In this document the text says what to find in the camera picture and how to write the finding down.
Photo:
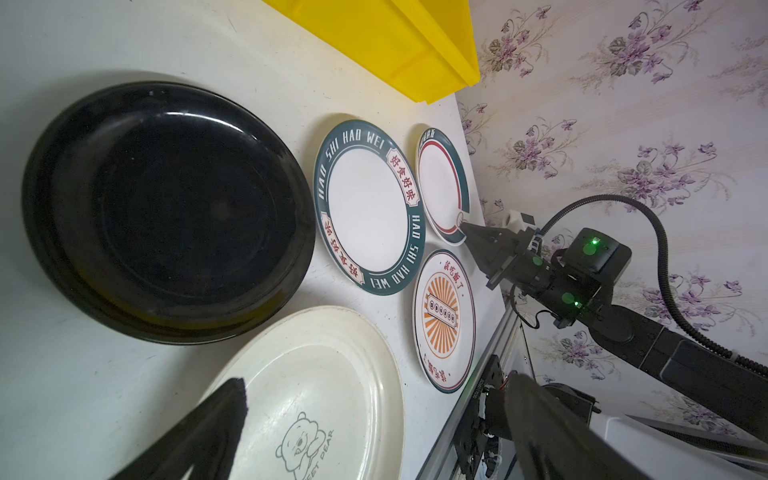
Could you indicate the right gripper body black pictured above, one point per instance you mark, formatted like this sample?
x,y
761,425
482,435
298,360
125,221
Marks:
x,y
566,289

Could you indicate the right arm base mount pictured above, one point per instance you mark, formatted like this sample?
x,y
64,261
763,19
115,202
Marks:
x,y
483,427

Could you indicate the white plate green text rim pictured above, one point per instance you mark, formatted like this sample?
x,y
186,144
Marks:
x,y
369,209

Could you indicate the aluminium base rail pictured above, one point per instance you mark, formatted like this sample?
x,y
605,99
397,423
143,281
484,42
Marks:
x,y
442,458

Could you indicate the cream plate bear drawing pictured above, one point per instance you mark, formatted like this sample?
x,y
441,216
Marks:
x,y
324,400

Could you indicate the yellow plastic bin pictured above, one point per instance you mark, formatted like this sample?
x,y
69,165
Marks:
x,y
423,49

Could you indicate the white plate orange sunburst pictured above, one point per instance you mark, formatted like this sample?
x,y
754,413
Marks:
x,y
444,321

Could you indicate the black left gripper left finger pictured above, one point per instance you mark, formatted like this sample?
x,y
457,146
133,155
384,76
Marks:
x,y
202,445

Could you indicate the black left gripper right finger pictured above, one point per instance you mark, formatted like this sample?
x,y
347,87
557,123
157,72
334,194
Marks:
x,y
552,442

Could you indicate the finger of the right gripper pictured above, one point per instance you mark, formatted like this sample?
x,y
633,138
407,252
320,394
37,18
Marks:
x,y
493,249

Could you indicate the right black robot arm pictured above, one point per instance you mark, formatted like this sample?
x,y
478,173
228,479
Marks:
x,y
679,356

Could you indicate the black round plate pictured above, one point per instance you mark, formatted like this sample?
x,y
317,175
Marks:
x,y
168,213

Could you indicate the white plate red green rim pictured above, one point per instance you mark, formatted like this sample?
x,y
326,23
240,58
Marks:
x,y
443,185

